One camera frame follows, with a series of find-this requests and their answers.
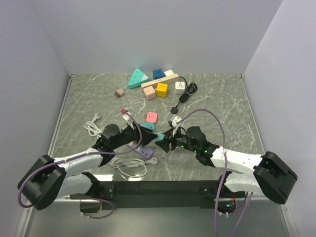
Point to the white cube adapter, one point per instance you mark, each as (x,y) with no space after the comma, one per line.
(180,87)

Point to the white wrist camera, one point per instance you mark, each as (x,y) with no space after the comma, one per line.
(128,117)
(173,121)

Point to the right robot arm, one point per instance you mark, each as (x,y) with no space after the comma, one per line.
(265,174)

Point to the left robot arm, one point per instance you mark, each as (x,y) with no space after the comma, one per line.
(52,178)

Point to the black base bar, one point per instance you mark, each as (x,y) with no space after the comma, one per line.
(151,194)

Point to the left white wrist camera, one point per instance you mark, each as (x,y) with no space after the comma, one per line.
(128,117)

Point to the purple power strip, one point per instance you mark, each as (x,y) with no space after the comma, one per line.
(144,152)

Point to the beige long power strip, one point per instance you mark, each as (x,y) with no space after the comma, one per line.
(166,80)

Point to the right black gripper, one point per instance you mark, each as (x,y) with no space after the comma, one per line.
(165,144)

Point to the yellow cube socket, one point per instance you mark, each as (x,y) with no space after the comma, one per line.
(161,90)

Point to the brown small charger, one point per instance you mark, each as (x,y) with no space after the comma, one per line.
(119,93)

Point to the teal triangular power socket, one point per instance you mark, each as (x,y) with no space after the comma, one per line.
(138,77)

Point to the teal power strip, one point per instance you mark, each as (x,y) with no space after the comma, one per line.
(148,126)

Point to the pink flat charger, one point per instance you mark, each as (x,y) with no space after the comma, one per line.
(151,117)

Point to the dark blue cube socket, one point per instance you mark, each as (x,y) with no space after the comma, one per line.
(157,74)

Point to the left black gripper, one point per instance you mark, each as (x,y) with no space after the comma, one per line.
(148,137)

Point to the pink cube socket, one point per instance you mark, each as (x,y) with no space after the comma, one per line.
(149,93)

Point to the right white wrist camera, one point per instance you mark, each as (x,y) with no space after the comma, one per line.
(173,121)

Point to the teal small charger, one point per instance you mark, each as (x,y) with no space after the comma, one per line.
(160,136)

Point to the white cube socket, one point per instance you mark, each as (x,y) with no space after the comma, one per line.
(169,73)

